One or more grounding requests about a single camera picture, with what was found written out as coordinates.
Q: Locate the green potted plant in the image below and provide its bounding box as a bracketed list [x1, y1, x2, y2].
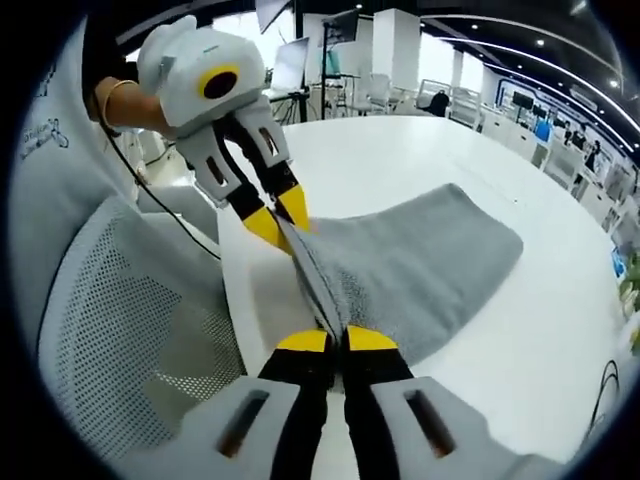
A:
[619, 252, 640, 321]

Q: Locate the grey towel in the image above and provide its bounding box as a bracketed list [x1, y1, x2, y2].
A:
[272, 182, 525, 364]

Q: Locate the gold bracelet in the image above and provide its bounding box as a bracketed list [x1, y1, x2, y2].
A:
[102, 78, 139, 129]

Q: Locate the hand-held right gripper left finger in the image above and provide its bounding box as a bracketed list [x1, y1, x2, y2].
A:
[112, 327, 335, 480]

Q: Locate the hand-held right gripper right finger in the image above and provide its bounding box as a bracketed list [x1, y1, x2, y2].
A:
[341, 323, 569, 480]

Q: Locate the white table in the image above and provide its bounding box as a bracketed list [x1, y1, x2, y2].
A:
[217, 114, 631, 466]

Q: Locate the black tripod stand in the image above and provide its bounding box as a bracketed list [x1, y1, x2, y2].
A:
[272, 89, 312, 126]

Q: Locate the black stand with teal board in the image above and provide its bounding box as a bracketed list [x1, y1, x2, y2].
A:
[319, 9, 362, 121]

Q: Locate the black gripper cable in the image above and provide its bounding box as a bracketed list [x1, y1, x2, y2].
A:
[97, 119, 222, 260]

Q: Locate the person's white printed shirt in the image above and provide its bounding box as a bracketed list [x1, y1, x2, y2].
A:
[9, 19, 146, 261]

